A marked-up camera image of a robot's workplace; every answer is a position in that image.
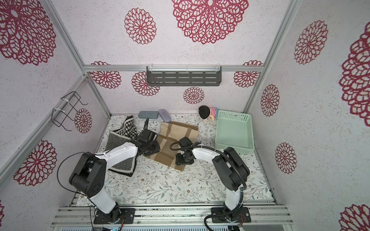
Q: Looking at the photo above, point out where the black white knitted scarf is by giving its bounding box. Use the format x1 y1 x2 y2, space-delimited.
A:
105 115 138 177

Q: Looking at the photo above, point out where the brown beige striped scarf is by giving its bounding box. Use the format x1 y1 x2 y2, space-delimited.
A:
147 121 199 171

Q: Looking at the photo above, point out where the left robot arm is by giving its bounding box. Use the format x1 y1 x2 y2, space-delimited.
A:
69 129 160 215

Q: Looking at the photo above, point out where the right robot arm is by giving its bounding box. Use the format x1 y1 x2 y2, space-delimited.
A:
170 137 250 213

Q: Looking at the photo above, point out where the mint green plastic basket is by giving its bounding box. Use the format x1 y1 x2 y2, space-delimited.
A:
215 110 254 156

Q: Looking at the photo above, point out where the grey rectangular case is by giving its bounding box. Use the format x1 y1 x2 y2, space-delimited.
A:
138 111 159 120

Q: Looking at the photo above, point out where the lilac oval case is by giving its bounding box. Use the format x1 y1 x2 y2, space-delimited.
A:
158 109 172 123

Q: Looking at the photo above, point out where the doll with black hair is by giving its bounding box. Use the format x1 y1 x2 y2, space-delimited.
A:
198 105 218 121

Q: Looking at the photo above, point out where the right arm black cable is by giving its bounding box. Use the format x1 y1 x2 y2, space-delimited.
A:
169 140 248 231

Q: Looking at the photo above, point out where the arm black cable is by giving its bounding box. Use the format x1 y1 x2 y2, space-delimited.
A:
169 140 248 231
56 117 150 208

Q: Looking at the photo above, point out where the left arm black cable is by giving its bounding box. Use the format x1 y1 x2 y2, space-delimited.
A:
56 117 150 208

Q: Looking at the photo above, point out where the dark grey wall shelf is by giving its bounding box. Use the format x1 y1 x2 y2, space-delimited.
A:
146 66 222 87

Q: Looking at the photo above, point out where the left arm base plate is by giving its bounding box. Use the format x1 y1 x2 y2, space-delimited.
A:
93 208 136 225

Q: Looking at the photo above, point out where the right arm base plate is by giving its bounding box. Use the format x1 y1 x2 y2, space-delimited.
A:
211 207 251 223

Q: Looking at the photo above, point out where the black wire wall rack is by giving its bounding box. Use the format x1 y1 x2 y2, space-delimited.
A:
51 91 88 132

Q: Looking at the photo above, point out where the aluminium front rail frame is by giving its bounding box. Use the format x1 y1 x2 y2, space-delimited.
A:
50 204 293 228

